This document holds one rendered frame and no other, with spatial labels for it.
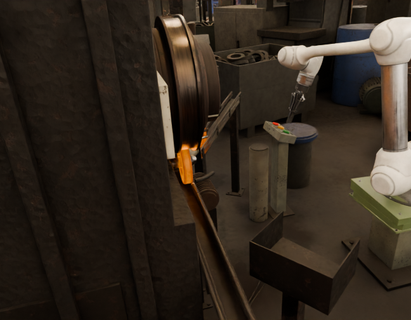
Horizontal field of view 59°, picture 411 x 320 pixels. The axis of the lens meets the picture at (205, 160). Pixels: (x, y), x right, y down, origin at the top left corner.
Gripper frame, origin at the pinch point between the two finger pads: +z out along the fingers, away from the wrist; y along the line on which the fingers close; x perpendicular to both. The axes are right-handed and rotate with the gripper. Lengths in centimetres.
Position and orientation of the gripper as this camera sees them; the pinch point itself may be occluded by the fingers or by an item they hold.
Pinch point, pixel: (290, 117)
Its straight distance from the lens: 223.8
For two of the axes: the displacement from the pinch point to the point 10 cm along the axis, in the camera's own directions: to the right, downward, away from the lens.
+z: -2.8, 8.9, 3.5
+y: 2.5, 4.2, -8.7
